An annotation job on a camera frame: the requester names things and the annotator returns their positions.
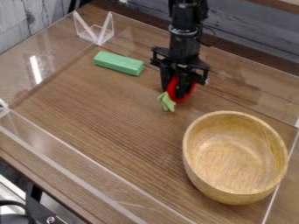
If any green rectangular foam block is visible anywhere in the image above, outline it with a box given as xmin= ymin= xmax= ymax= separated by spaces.
xmin=93 ymin=51 xmax=146 ymax=76

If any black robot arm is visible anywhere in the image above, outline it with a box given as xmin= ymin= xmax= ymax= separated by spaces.
xmin=151 ymin=0 xmax=211 ymax=102

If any clear acrylic corner bracket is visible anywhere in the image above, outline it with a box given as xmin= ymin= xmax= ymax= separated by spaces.
xmin=72 ymin=11 xmax=115 ymax=46

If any black cable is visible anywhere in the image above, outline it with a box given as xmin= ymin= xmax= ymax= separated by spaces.
xmin=0 ymin=199 xmax=28 ymax=224

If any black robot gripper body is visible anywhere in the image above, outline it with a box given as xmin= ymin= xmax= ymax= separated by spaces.
xmin=151 ymin=47 xmax=211 ymax=85

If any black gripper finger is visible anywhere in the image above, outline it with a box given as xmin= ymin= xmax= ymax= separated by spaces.
xmin=160 ymin=67 xmax=174 ymax=91
xmin=175 ymin=73 xmax=192 ymax=99

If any wooden bowl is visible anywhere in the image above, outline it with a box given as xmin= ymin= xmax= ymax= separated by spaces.
xmin=182 ymin=110 xmax=288 ymax=205

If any red plush strawberry toy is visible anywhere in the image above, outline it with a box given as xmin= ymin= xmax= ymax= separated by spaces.
xmin=158 ymin=75 xmax=196 ymax=112

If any clear acrylic tray wall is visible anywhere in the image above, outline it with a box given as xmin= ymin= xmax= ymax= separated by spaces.
xmin=0 ymin=17 xmax=299 ymax=224

